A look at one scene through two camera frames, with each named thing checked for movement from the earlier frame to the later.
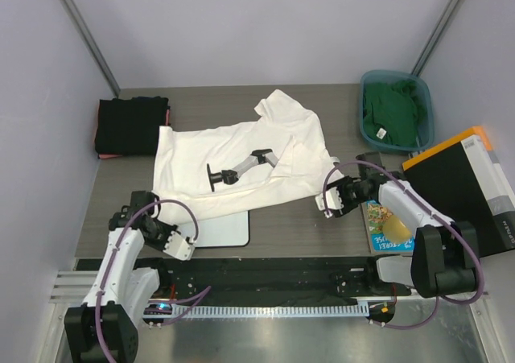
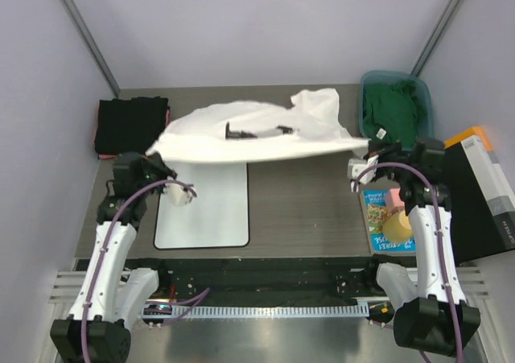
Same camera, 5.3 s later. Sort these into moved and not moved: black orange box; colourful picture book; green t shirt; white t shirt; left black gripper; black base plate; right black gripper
Moved: left black gripper; white t shirt; right black gripper
Not moved: black base plate; black orange box; colourful picture book; green t shirt
